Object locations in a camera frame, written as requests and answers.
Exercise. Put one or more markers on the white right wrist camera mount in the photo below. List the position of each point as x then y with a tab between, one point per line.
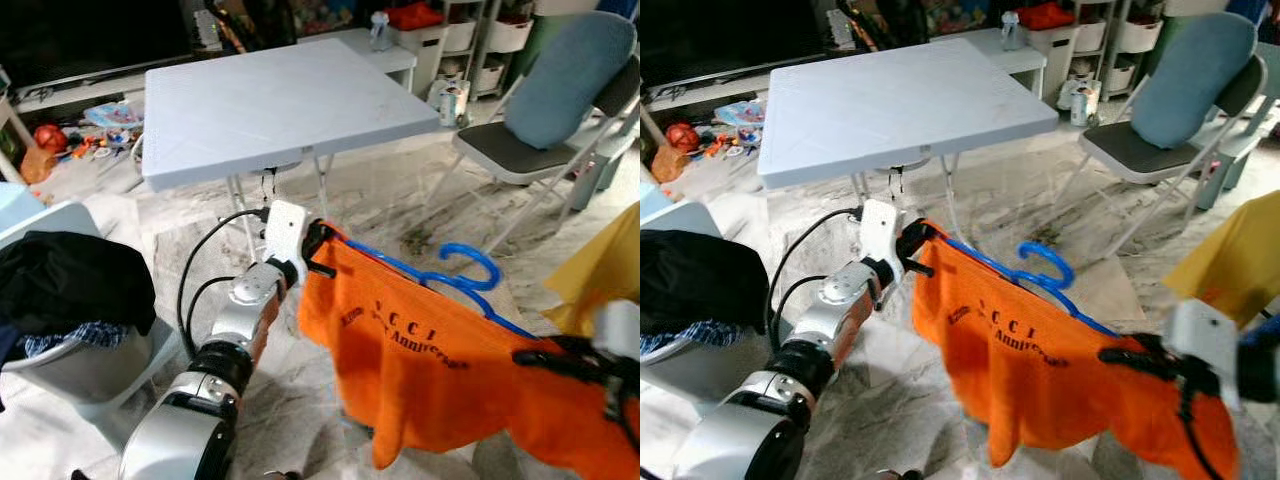
615	330
1200	335

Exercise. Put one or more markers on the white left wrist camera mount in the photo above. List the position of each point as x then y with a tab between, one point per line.
285	230
880	228

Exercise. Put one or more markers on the white shelf with bins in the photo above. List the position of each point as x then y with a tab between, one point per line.
1090	35
460	35

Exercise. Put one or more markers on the white low table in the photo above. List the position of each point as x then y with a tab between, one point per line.
400	58
1025	58

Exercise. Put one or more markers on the pale blue cushion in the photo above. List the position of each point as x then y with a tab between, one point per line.
1190	80
570	80

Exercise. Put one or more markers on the blue checked shirt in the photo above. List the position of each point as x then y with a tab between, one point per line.
690	337
75	338

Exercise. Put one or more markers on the orange plastic bag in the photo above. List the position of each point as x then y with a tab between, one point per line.
668	165
38	166

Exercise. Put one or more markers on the black flat television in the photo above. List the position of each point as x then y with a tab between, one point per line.
90	35
730	35

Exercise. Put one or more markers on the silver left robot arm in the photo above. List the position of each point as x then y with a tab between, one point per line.
730	440
165	440

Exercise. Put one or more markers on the red ball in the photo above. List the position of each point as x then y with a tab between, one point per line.
50	138
682	137

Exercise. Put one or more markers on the orange t-shirt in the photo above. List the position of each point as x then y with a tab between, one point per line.
430	370
1040	370

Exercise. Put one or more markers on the clear water bottle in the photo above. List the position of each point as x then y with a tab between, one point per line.
1011	32
381	32

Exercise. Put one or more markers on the white television bench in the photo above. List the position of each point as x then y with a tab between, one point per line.
740	88
110	90

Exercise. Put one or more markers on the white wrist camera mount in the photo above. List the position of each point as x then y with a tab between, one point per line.
880	228
615	330
1200	335
285	230

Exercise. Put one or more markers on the blue printed toy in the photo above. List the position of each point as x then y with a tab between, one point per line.
112	115
740	113

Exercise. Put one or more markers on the white folding chair grey seat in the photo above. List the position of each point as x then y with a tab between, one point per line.
1125	150
500	150

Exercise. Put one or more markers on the blue plastic clothes hanger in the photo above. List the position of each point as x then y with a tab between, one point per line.
468	248
1045	246

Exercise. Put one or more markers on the yellow t-shirt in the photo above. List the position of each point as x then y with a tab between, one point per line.
1230	260
600	270

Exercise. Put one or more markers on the black garment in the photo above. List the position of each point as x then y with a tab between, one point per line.
70	280
700	280

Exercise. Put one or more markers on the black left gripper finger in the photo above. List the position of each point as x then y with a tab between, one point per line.
928	234
334	234

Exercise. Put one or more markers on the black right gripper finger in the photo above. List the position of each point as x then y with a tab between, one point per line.
1130	357
545	358

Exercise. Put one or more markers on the light blue plastic box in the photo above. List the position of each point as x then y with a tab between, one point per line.
655	205
18	205

